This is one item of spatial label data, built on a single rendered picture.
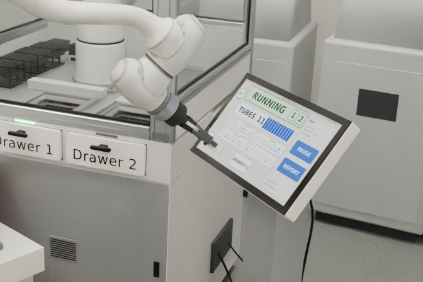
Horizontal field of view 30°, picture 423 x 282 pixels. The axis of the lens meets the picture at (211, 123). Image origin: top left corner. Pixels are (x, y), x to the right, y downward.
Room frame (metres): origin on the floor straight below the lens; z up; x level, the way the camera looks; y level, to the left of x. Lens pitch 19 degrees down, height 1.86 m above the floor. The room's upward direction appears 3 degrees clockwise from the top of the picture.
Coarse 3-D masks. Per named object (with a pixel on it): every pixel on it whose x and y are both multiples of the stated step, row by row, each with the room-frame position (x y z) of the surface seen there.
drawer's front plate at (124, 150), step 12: (72, 132) 2.53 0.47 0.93; (72, 144) 2.52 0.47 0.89; (84, 144) 2.50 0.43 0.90; (96, 144) 2.49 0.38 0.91; (108, 144) 2.48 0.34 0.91; (120, 144) 2.46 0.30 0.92; (132, 144) 2.45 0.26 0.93; (72, 156) 2.52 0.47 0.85; (96, 156) 2.49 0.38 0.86; (108, 156) 2.48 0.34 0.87; (120, 156) 2.46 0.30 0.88; (132, 156) 2.45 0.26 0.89; (144, 156) 2.44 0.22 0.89; (108, 168) 2.48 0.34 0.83; (120, 168) 2.46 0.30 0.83; (144, 168) 2.44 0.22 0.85
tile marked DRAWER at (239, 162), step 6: (234, 156) 2.18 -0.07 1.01; (240, 156) 2.16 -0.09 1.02; (228, 162) 2.17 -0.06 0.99; (234, 162) 2.16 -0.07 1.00; (240, 162) 2.14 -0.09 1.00; (246, 162) 2.13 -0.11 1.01; (252, 162) 2.11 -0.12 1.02; (234, 168) 2.14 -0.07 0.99; (240, 168) 2.12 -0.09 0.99; (246, 168) 2.11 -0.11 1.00
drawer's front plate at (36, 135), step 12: (0, 120) 2.62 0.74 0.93; (0, 132) 2.60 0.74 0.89; (36, 132) 2.56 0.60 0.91; (48, 132) 2.55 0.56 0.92; (60, 132) 2.54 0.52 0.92; (12, 144) 2.59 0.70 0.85; (24, 144) 2.58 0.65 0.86; (36, 144) 2.56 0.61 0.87; (60, 144) 2.54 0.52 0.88; (36, 156) 2.56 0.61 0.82; (48, 156) 2.55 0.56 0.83; (60, 156) 2.54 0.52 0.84
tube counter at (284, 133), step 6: (264, 114) 2.23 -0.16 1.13; (258, 120) 2.23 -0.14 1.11; (264, 120) 2.21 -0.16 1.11; (270, 120) 2.20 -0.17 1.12; (276, 120) 2.18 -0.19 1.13; (258, 126) 2.21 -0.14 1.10; (264, 126) 2.19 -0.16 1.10; (270, 126) 2.18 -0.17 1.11; (276, 126) 2.16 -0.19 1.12; (282, 126) 2.15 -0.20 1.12; (270, 132) 2.16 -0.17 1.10; (276, 132) 2.14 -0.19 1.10; (282, 132) 2.13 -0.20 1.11; (288, 132) 2.11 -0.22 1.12; (294, 132) 2.10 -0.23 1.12; (282, 138) 2.11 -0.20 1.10; (288, 138) 2.09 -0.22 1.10
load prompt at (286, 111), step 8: (256, 88) 2.35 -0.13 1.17; (248, 96) 2.34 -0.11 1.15; (256, 96) 2.32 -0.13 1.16; (264, 96) 2.29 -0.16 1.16; (272, 96) 2.27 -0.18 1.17; (256, 104) 2.29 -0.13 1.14; (264, 104) 2.26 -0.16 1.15; (272, 104) 2.24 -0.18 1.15; (280, 104) 2.22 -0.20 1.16; (288, 104) 2.20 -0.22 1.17; (272, 112) 2.22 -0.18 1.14; (280, 112) 2.20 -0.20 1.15; (288, 112) 2.17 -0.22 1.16; (296, 112) 2.15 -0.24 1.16; (304, 112) 2.13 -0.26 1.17; (288, 120) 2.15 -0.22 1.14; (296, 120) 2.13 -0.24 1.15; (304, 120) 2.11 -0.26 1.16
